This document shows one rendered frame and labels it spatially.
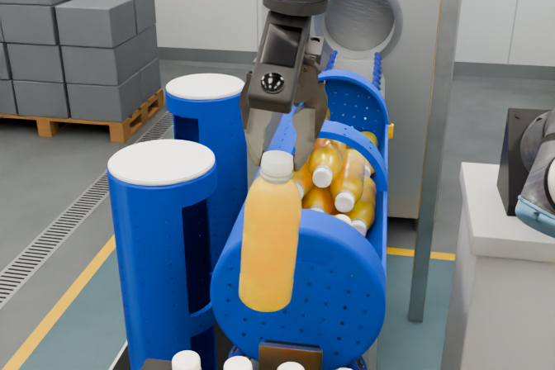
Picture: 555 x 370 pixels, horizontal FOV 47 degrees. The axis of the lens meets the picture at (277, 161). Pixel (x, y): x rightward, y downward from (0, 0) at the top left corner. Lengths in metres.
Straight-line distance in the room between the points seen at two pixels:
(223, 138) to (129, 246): 0.67
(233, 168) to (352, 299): 1.34
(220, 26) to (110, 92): 2.05
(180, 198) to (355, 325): 0.70
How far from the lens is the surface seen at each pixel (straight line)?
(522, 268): 1.23
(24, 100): 4.87
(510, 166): 1.27
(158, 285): 1.74
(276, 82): 0.65
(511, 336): 1.32
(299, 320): 1.07
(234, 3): 6.23
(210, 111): 2.20
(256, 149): 0.77
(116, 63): 4.46
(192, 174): 1.62
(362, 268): 1.00
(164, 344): 1.86
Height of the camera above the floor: 1.72
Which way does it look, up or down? 24 degrees down
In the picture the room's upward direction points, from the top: straight up
